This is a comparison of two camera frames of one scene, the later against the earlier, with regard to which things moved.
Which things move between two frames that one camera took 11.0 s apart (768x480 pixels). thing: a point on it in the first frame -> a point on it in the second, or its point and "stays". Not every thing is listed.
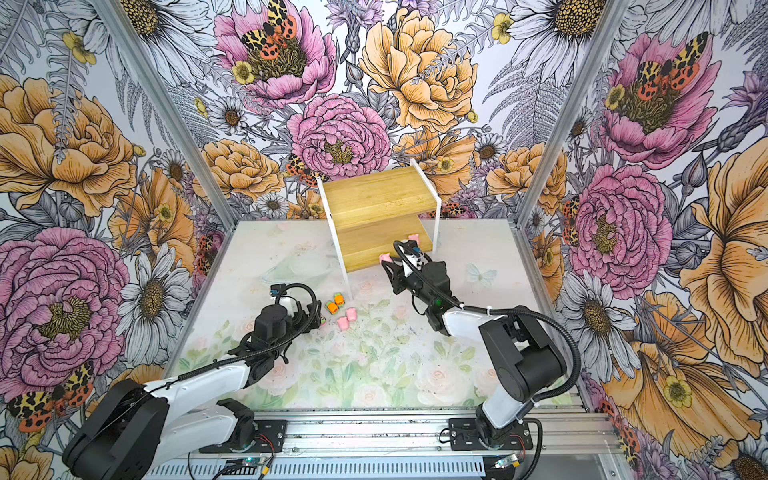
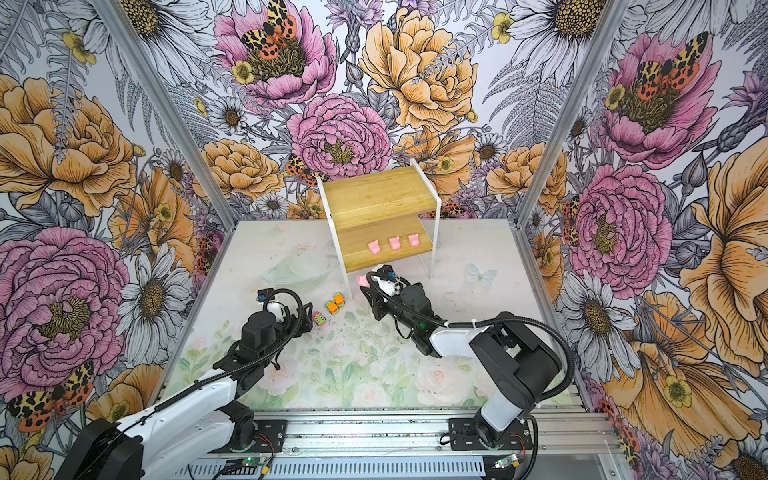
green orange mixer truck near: (332, 307) stays
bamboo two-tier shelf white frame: (369, 215) stays
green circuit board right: (506, 461) stays
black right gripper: (398, 276) -> (377, 309)
